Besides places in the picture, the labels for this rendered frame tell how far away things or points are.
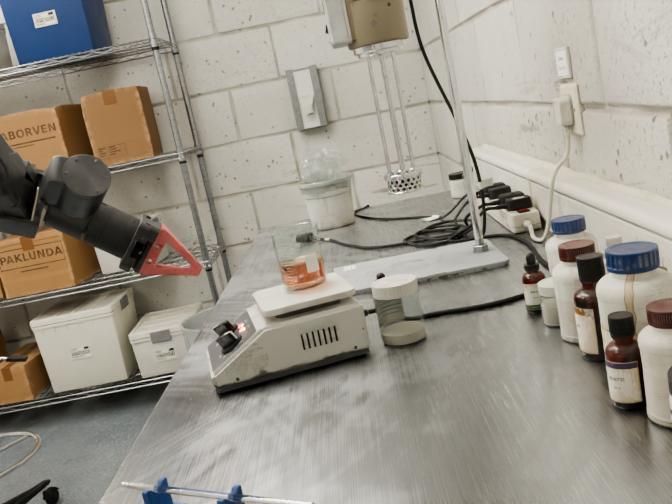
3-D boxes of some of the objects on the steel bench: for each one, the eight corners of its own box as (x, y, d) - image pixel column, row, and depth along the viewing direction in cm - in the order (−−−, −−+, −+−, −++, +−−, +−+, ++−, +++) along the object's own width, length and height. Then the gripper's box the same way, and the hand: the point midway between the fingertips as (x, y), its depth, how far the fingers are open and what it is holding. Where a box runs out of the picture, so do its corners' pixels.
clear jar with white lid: (437, 334, 98) (426, 275, 96) (403, 350, 94) (391, 289, 93) (406, 328, 102) (395, 272, 101) (372, 344, 99) (361, 285, 98)
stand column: (474, 254, 132) (401, -176, 119) (471, 250, 135) (400, -170, 121) (490, 250, 132) (419, -180, 118) (487, 247, 135) (417, -173, 121)
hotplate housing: (216, 398, 91) (200, 335, 90) (209, 366, 104) (196, 311, 102) (390, 350, 95) (378, 290, 94) (363, 325, 108) (352, 271, 106)
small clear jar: (590, 319, 92) (584, 278, 91) (561, 331, 90) (555, 289, 89) (563, 313, 96) (557, 273, 95) (535, 324, 94) (528, 284, 93)
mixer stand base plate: (331, 300, 125) (330, 294, 125) (332, 273, 144) (331, 267, 144) (511, 264, 124) (510, 258, 123) (487, 242, 143) (486, 236, 143)
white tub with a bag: (328, 220, 208) (312, 144, 204) (371, 217, 200) (355, 136, 196) (296, 234, 197) (279, 153, 193) (340, 230, 189) (323, 146, 185)
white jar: (466, 198, 199) (462, 174, 197) (447, 199, 203) (443, 175, 202) (479, 192, 203) (475, 169, 202) (460, 194, 207) (456, 171, 206)
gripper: (82, 238, 102) (187, 285, 106) (74, 250, 92) (191, 302, 97) (104, 193, 102) (209, 242, 106) (99, 200, 92) (215, 255, 96)
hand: (195, 268), depth 101 cm, fingers closed
